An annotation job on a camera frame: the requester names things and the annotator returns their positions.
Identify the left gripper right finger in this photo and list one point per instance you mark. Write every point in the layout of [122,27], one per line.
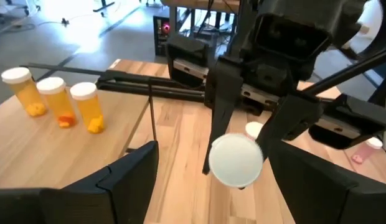
[330,199]

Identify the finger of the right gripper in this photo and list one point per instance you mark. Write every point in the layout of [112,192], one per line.
[225,90]
[292,115]

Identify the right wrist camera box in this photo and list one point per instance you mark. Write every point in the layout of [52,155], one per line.
[289,40]

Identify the black computer tower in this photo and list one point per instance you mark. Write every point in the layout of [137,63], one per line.
[161,34]

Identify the pink medicine bottle white cap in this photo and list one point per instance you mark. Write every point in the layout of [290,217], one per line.
[365,151]

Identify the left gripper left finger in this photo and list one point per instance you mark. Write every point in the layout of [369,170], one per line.
[87,202]

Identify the green medicine bottle white cap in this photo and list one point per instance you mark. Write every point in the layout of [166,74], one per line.
[236,160]

